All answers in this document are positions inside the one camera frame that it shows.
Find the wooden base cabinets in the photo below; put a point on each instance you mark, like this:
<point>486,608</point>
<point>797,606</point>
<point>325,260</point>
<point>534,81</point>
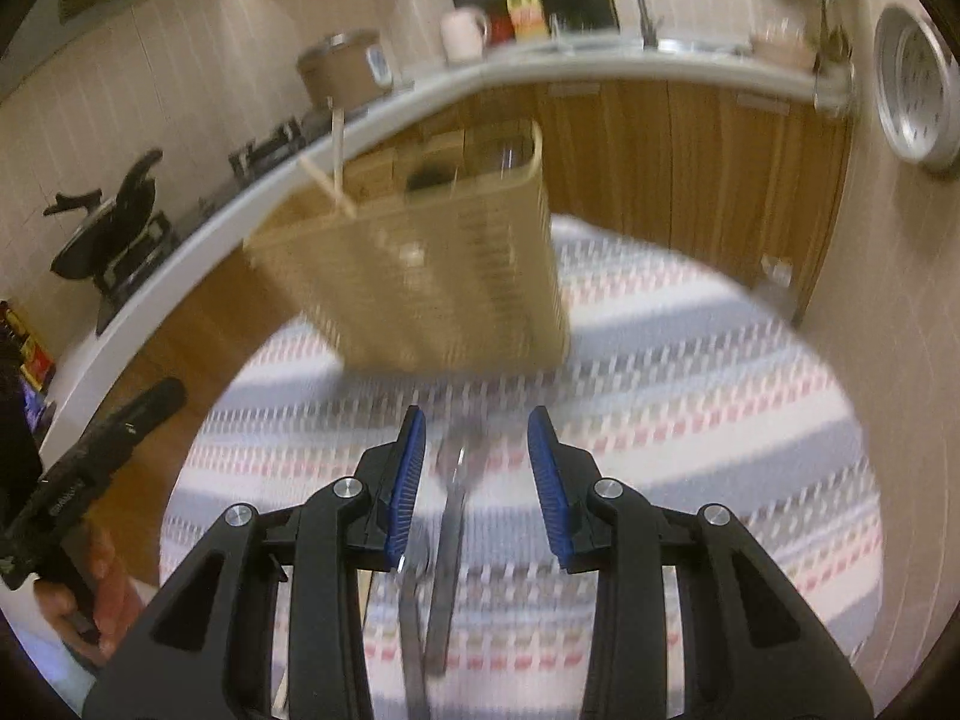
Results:
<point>725,176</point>

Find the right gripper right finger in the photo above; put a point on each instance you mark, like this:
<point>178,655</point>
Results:
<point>752,647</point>

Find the wooden chopstick in basket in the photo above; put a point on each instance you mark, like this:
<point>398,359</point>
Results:
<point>339,199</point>

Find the brown rice cooker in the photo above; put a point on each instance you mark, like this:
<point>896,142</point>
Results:
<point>348,70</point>

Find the striped woven table mat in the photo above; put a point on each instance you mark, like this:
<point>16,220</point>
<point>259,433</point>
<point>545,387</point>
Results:
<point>677,381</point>

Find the cream electric kettle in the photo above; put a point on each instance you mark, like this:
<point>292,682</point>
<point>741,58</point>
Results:
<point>465,34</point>

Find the operator left hand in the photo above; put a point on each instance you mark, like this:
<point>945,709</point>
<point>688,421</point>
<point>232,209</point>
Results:
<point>117,604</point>

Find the round metal steamer tray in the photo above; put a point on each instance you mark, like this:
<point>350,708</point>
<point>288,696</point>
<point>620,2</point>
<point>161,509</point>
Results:
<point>916,79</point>

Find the clear grey plastic spoon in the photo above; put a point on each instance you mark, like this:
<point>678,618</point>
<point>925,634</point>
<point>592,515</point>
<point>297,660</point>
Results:
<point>461,461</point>

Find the black wok with handle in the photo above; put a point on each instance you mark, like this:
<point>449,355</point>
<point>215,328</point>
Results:
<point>110,225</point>

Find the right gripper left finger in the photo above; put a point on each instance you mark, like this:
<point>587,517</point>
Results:
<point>204,646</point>

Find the beige slotted utensil basket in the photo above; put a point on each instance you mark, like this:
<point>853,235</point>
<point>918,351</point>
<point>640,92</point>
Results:
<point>447,266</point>

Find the light wooden chopstick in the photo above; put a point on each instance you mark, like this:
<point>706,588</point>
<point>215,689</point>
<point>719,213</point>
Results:
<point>337,132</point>

